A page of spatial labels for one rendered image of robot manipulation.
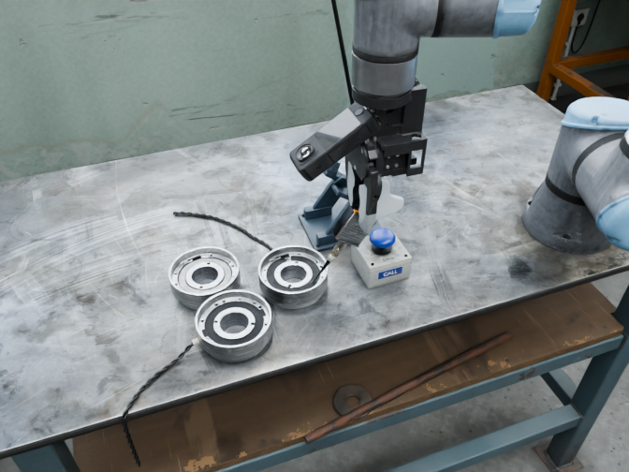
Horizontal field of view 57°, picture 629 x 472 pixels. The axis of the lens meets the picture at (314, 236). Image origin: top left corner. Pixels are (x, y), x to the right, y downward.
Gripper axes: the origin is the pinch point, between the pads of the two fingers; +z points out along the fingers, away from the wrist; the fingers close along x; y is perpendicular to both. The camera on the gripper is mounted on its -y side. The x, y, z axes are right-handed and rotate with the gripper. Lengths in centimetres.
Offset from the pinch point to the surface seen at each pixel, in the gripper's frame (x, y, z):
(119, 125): 162, -38, 66
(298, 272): 4.2, -7.9, 11.8
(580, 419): -5, 57, 70
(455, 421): 15, 39, 93
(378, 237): 1.7, 4.1, 5.6
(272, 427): -4.6, -15.6, 38.0
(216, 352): -8.4, -22.8, 10.4
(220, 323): -3.5, -21.4, 10.4
